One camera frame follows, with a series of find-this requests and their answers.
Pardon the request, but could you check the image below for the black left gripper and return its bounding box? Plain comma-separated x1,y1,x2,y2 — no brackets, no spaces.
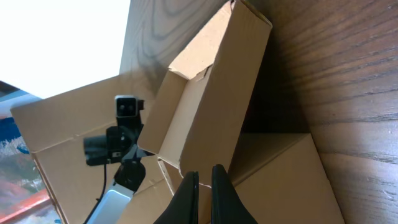
106,116,154,164

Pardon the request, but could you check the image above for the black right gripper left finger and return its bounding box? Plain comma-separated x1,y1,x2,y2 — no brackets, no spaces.
154,171,199,224

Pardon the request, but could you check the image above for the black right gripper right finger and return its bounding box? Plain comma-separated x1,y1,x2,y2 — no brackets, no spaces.
211,164,257,224

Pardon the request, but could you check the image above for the cardboard box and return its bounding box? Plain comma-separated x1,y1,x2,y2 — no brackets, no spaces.
138,1,343,223

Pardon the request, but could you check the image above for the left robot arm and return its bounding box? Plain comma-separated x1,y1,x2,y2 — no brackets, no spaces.
83,116,152,223

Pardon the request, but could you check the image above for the large cardboard panel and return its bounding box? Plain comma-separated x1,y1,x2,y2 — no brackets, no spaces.
11,72,165,223

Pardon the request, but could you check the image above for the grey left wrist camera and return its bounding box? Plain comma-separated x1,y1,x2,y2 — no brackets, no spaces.
115,95,144,118

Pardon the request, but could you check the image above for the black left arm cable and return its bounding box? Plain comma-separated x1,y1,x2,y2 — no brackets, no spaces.
82,163,108,224

